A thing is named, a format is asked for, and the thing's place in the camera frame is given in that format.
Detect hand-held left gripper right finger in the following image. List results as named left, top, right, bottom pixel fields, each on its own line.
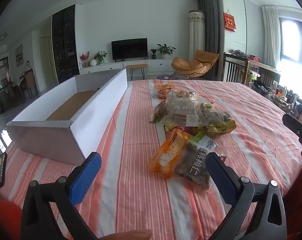
left=205, top=151, right=287, bottom=240

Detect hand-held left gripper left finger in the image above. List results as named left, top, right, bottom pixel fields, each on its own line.
left=20, top=151, right=102, bottom=240

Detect dark walnut snack packet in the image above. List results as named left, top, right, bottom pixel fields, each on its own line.
left=175, top=132, right=218, bottom=190

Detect dark red snack packet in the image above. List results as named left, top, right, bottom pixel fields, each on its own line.
left=188, top=127, right=207, bottom=137

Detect white cardboard box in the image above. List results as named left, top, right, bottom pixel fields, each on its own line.
left=7, top=68, right=128, bottom=167

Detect dark olive snack packet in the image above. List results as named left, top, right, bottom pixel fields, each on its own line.
left=202, top=109, right=232, bottom=123

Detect large clear cake packet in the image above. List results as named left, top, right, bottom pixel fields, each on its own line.
left=163, top=96, right=209, bottom=128

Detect clear pastry packet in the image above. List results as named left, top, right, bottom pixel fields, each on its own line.
left=170, top=89, right=199, bottom=101

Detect person's left hand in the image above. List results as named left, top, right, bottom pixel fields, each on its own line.
left=101, top=229, right=152, bottom=240

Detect clutter of small bottles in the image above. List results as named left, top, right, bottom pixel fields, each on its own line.
left=251, top=76, right=302, bottom=120

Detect wooden side table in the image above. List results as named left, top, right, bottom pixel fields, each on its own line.
left=249, top=61, right=281, bottom=88

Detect striped orange bedsheet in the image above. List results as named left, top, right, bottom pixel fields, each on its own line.
left=0, top=79, right=302, bottom=240

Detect bright window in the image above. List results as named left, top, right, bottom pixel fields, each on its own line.
left=279, top=17, right=302, bottom=67

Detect dark wooden slatted chair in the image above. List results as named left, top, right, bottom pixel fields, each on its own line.
left=223, top=52, right=250, bottom=84

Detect white curtain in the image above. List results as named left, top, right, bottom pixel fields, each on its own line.
left=262, top=5, right=282, bottom=68

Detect black smartphone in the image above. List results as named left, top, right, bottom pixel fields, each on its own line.
left=0, top=152, right=8, bottom=191

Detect person's red clothing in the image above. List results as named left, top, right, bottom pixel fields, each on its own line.
left=0, top=200, right=23, bottom=240

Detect wooden dining chair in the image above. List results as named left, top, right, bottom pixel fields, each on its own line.
left=24, top=70, right=39, bottom=98

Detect white television cabinet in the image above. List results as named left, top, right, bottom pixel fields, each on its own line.
left=78, top=58, right=176, bottom=75

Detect orange lounge chair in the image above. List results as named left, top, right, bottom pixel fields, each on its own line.
left=171, top=49, right=219, bottom=79

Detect red flowers in vase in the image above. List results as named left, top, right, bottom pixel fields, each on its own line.
left=80, top=51, right=91, bottom=68

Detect beige door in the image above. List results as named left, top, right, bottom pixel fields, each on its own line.
left=39, top=36, right=57, bottom=92

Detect green plant in vase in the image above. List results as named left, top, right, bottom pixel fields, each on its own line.
left=93, top=51, right=108, bottom=65

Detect wooden stool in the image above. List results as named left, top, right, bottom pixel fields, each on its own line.
left=126, top=64, right=149, bottom=81

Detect grey curtain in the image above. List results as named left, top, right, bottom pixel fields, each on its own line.
left=197, top=0, right=223, bottom=82

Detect covered standing air conditioner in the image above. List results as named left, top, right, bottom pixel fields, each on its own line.
left=188, top=10, right=206, bottom=67

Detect dark display cabinet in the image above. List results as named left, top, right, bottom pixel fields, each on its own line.
left=52, top=4, right=79, bottom=84

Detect flat screen television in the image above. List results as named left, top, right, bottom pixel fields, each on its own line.
left=111, top=38, right=148, bottom=61

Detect large leafy potted plant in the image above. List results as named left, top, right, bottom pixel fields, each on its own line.
left=156, top=43, right=176, bottom=60

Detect red wall hanging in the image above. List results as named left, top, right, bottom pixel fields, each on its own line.
left=223, top=12, right=237, bottom=33

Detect framed wall picture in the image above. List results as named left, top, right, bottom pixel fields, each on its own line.
left=15, top=44, right=24, bottom=67

